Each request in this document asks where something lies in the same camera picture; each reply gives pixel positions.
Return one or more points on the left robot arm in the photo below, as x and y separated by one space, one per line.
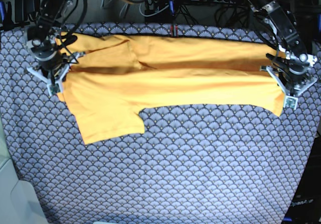
288 42

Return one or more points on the yellow T-shirt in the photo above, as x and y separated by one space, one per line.
121 75

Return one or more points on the blue fan-patterned tablecloth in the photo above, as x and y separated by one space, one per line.
193 164

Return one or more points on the white plastic bin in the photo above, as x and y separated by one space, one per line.
19 203

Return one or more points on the red centre table clamp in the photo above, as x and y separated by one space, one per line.
174 30

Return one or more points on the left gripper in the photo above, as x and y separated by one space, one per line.
291 77

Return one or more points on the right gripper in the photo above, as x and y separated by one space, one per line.
52 65

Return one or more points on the black OpenArm case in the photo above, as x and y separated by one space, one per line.
305 206

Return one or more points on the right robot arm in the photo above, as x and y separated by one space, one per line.
47 25

